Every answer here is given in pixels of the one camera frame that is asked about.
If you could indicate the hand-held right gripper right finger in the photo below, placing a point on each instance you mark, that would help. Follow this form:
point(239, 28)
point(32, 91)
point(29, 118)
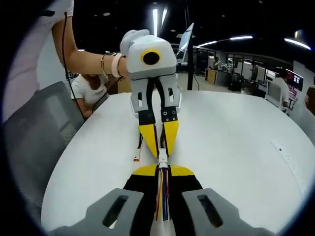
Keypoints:
point(189, 196)

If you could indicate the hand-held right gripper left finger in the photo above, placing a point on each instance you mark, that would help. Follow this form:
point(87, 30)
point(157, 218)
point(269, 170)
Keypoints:
point(137, 196)

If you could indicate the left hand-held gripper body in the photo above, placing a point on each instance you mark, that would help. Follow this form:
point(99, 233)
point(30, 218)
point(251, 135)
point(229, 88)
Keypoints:
point(152, 64)

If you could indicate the person's left hand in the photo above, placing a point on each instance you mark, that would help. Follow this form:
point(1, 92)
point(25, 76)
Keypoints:
point(123, 67)

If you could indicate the pink wristband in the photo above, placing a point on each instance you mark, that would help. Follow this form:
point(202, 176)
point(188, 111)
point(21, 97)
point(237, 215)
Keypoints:
point(115, 65)

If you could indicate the tilted white screen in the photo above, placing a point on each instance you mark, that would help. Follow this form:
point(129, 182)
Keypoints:
point(185, 41)

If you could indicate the black vertical pole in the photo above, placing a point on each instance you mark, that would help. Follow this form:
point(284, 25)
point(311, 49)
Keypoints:
point(190, 73)

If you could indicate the ceiling light strip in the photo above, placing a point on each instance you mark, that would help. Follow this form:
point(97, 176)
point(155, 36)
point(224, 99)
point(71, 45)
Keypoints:
point(241, 38)
point(155, 22)
point(296, 43)
point(207, 43)

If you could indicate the wooden low cabinet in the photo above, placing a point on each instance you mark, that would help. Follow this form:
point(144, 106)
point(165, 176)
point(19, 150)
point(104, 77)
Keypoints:
point(214, 77)

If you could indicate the white office chair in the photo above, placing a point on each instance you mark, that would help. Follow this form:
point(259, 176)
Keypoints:
point(273, 93)

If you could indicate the dark wall screen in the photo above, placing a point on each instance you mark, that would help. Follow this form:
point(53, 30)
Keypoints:
point(295, 79)

